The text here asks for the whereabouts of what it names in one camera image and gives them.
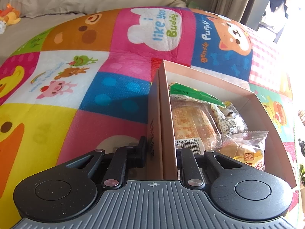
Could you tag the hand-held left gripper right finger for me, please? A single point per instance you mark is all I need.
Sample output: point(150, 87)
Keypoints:
point(182, 156)

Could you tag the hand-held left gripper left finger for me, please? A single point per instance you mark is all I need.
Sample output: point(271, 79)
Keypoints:
point(141, 152)

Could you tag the snack bar packet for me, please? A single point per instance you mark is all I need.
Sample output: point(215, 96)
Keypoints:
point(193, 121)

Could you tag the pink cardboard box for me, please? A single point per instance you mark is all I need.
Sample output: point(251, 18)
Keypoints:
point(166, 114)

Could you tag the large bread packet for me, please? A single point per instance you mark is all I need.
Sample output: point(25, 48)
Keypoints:
point(238, 148)

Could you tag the small white printed packet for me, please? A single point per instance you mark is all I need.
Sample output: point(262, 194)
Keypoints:
point(228, 121)

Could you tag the green snack packet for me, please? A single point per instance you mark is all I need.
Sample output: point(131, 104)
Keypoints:
point(197, 94)

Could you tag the colourful cartoon play mat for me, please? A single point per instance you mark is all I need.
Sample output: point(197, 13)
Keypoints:
point(71, 128)

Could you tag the orange plush toy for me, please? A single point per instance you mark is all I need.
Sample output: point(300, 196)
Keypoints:
point(10, 15)

